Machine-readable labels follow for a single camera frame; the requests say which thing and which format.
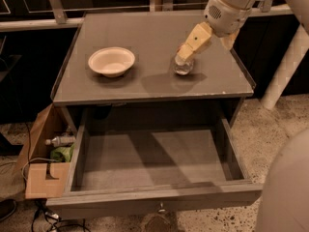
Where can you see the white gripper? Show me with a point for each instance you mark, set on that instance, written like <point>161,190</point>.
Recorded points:
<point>225,19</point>

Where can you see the red coke can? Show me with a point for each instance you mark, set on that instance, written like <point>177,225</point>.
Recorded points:
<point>182,67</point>

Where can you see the open grey top drawer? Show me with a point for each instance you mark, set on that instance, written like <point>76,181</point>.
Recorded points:
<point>119,172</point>

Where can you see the metal drawer knob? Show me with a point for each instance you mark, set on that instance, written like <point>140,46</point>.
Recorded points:
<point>161,209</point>

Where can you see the metal window railing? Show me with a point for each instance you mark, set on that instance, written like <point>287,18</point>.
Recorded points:
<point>27,15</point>

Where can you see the grey wooden cabinet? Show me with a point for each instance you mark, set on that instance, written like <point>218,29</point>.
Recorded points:
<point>154,39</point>

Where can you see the white paper bowl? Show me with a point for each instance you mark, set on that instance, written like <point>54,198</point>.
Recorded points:
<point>111,61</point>

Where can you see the clear plastic bottle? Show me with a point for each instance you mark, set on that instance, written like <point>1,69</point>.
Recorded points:
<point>60,141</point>

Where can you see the green plastic bag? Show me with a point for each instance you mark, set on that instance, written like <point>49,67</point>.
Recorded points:
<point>62,154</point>

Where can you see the brown cardboard box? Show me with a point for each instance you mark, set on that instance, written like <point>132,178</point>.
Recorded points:
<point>45,177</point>

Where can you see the white diagonal support post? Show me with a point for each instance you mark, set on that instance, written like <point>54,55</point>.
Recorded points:
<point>286,69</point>

